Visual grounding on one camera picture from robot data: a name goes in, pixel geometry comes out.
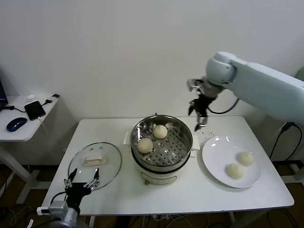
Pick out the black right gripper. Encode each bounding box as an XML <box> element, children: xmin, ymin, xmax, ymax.
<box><xmin>188</xmin><ymin>94</ymin><xmax>213</xmax><ymax>132</ymax></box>

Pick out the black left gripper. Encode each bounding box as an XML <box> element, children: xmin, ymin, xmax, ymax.
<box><xmin>63</xmin><ymin>167</ymin><xmax>100</xmax><ymax>207</ymax></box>

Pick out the white steamed baozi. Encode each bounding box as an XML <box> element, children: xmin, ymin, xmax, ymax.
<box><xmin>237</xmin><ymin>151</ymin><xmax>254</xmax><ymax>166</ymax></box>
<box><xmin>152</xmin><ymin>124</ymin><xmax>168</xmax><ymax>139</ymax></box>
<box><xmin>137</xmin><ymin>138</ymin><xmax>154</xmax><ymax>154</ymax></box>
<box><xmin>227</xmin><ymin>163</ymin><xmax>245</xmax><ymax>180</ymax></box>

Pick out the stainless steel steamer basket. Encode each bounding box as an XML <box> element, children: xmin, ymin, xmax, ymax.
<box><xmin>123</xmin><ymin>114</ymin><xmax>200</xmax><ymax>167</ymax></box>

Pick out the glass pot lid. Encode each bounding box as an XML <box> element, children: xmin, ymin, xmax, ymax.
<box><xmin>67</xmin><ymin>142</ymin><xmax>123</xmax><ymax>190</ymax></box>

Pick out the white plate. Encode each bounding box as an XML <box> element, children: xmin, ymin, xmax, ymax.
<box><xmin>201</xmin><ymin>135</ymin><xmax>261</xmax><ymax>189</ymax></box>

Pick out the white side desk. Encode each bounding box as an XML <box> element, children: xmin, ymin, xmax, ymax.
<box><xmin>0</xmin><ymin>95</ymin><xmax>60</xmax><ymax>205</ymax></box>

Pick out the white electric cooker base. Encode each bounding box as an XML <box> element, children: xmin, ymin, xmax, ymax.
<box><xmin>130</xmin><ymin>147</ymin><xmax>198</xmax><ymax>186</ymax></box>

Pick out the black smartphone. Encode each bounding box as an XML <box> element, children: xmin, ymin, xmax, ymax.
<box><xmin>24</xmin><ymin>101</ymin><xmax>46</xmax><ymax>121</ymax></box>

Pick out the blue computer mouse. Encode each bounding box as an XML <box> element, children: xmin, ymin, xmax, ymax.
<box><xmin>6</xmin><ymin>117</ymin><xmax>28</xmax><ymax>133</ymax></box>

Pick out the white desk foot bar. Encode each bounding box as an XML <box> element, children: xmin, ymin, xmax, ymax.
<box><xmin>270</xmin><ymin>160</ymin><xmax>304</xmax><ymax>184</ymax></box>

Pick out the dark laptop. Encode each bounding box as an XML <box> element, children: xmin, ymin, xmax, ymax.
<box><xmin>0</xmin><ymin>67</ymin><xmax>9</xmax><ymax>112</ymax></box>

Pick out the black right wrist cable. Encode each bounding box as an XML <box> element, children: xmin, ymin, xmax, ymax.
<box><xmin>208</xmin><ymin>97</ymin><xmax>239</xmax><ymax>114</ymax></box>

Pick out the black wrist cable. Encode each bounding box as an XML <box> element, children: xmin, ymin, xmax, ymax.
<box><xmin>51</xmin><ymin>191</ymin><xmax>68</xmax><ymax>205</ymax></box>
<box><xmin>208</xmin><ymin>97</ymin><xmax>239</xmax><ymax>114</ymax></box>

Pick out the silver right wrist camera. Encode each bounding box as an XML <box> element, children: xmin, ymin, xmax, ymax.
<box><xmin>187</xmin><ymin>78</ymin><xmax>203</xmax><ymax>93</ymax></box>

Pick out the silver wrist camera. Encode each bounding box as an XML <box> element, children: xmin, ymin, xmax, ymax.
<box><xmin>37</xmin><ymin>200</ymin><xmax>68</xmax><ymax>216</ymax></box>
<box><xmin>187</xmin><ymin>78</ymin><xmax>203</xmax><ymax>93</ymax></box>

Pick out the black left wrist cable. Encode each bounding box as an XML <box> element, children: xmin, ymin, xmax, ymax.
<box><xmin>51</xmin><ymin>191</ymin><xmax>68</xmax><ymax>205</ymax></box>

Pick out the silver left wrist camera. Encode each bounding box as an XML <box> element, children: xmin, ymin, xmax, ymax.
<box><xmin>37</xmin><ymin>200</ymin><xmax>68</xmax><ymax>216</ymax></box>

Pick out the white phone charging cable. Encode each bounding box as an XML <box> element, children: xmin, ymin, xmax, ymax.
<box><xmin>38</xmin><ymin>117</ymin><xmax>50</xmax><ymax>138</ymax></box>

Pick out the black power adapter cable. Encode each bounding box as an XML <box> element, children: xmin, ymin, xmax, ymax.
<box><xmin>269</xmin><ymin>122</ymin><xmax>302</xmax><ymax>162</ymax></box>

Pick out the black laptop cable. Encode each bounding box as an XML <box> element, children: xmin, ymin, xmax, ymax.
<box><xmin>1</xmin><ymin>105</ymin><xmax>27</xmax><ymax>114</ymax></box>

